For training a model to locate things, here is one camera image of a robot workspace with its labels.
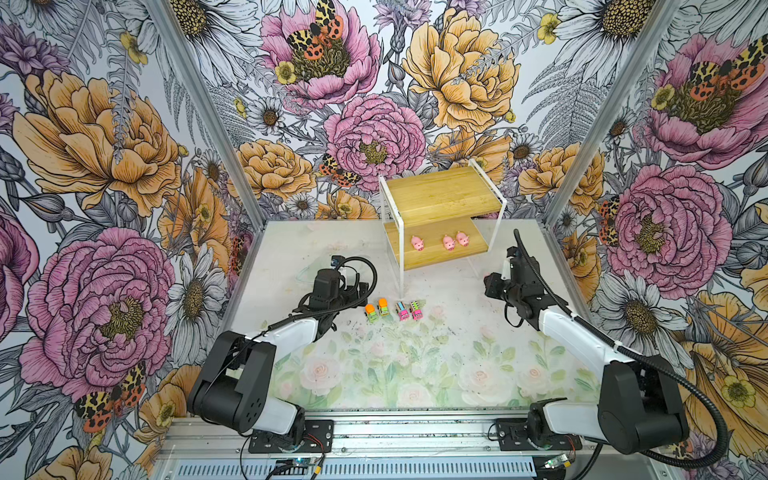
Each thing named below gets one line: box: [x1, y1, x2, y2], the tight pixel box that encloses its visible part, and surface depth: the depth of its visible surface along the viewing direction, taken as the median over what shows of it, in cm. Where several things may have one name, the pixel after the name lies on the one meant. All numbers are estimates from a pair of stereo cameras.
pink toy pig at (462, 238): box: [456, 231, 470, 247], surface depth 95 cm
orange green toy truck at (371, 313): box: [365, 304, 378, 323], surface depth 96 cm
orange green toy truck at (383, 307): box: [377, 298, 390, 317], surface depth 98 cm
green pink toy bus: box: [410, 300, 424, 321], surface depth 96 cm
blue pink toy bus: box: [395, 301, 410, 321], surface depth 96 cm
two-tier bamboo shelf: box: [378, 158, 507, 297], surface depth 86 cm
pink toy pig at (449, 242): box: [442, 234, 456, 251], surface depth 93 cm
